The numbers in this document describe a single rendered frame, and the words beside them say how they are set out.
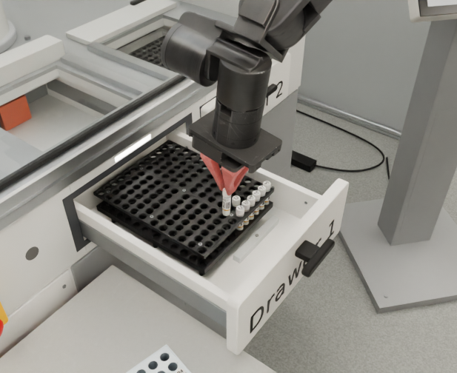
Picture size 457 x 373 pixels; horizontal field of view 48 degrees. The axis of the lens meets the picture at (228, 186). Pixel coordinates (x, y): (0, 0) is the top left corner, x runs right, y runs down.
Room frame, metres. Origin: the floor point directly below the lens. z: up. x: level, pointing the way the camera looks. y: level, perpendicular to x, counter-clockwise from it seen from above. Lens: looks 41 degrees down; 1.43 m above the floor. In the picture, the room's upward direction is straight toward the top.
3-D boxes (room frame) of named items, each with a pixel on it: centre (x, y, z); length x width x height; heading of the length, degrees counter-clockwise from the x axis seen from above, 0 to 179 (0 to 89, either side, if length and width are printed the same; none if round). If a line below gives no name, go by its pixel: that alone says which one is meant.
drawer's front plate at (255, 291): (0.49, -0.09, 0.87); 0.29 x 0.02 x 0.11; 143
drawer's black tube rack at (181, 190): (0.61, 0.07, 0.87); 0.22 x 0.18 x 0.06; 53
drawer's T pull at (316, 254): (0.47, -0.11, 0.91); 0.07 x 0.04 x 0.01; 143
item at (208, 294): (0.61, 0.08, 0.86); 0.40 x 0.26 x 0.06; 53
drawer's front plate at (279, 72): (0.92, -0.04, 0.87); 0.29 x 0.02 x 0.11; 143
